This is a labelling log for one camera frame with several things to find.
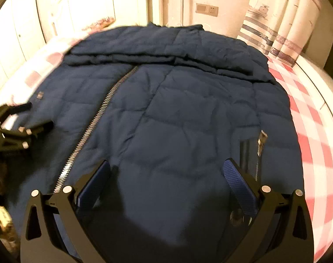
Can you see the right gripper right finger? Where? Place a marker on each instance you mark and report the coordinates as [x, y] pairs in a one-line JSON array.
[[280, 229]]

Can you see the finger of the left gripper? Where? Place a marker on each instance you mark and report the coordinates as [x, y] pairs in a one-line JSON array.
[[7, 110], [38, 131]]

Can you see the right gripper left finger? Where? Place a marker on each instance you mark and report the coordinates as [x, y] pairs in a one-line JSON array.
[[41, 240]]

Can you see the navy blue puffer jacket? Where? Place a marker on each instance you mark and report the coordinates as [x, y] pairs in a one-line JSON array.
[[165, 107]]

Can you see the hand holding left gripper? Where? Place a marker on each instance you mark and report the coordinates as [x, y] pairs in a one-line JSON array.
[[8, 234]]

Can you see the white wardrobe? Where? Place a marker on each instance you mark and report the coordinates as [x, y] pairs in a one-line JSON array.
[[21, 35]]

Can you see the red white checkered bed cover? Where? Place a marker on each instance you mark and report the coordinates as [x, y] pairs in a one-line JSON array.
[[316, 146]]

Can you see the white wooden headboard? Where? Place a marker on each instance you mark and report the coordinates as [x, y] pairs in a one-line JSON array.
[[62, 17]]

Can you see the patterned decorative pillow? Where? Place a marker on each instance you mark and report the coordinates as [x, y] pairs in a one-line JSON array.
[[99, 24]]

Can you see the white window sill bench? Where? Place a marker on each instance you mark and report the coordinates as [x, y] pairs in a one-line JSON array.
[[320, 87]]

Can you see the slim silver desk lamp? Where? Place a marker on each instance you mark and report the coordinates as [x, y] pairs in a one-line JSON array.
[[181, 12]]

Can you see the nautical print curtain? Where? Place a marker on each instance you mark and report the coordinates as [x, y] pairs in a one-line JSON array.
[[280, 28]]

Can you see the wall switch socket panel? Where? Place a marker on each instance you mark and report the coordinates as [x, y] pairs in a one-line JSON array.
[[208, 10]]

